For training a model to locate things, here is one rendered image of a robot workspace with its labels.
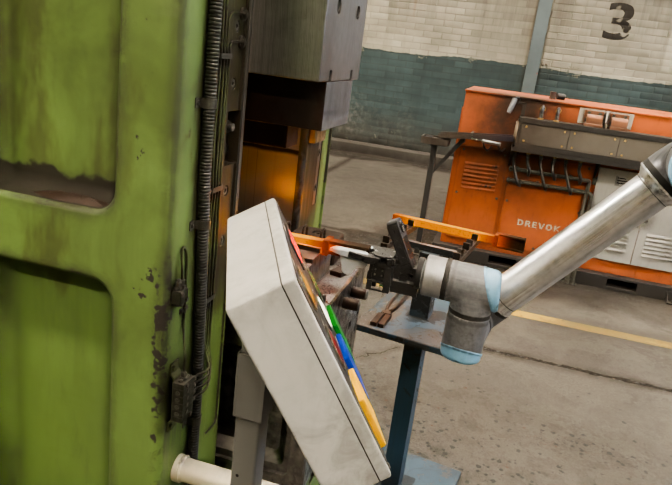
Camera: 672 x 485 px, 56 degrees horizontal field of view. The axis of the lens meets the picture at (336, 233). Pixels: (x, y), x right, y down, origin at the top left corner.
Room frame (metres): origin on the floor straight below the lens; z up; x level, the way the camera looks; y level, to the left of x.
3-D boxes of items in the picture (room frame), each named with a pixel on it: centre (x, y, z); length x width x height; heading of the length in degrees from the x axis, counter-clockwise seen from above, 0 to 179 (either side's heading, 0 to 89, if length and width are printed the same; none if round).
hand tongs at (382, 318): (2.00, -0.25, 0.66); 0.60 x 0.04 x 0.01; 161
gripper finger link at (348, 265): (1.32, -0.03, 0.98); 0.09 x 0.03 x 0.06; 79
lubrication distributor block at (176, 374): (1.00, 0.24, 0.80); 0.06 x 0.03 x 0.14; 166
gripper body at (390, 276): (1.31, -0.14, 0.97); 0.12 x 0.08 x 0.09; 76
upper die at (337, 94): (1.38, 0.23, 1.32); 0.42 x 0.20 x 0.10; 76
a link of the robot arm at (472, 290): (1.27, -0.30, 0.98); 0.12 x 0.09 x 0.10; 76
